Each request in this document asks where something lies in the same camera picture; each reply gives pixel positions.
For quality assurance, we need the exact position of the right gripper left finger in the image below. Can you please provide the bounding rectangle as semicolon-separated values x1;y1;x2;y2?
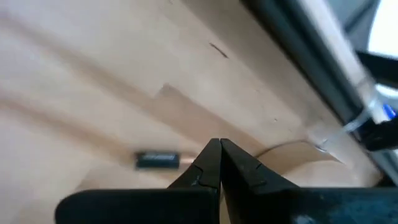
167;138;221;192

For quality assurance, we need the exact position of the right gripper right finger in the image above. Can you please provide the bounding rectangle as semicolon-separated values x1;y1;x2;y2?
221;139;299;190

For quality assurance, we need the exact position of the black copper battery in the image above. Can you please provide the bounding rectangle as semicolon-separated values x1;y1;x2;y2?
135;151;197;170

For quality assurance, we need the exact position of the white shade table lamp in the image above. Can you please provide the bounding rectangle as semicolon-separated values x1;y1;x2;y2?
254;140;383;189

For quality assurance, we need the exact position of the clear zip tie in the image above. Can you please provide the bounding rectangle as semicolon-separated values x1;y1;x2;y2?
310;77;379;156

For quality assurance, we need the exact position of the black cable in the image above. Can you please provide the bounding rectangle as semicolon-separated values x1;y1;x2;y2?
356;51;398;90

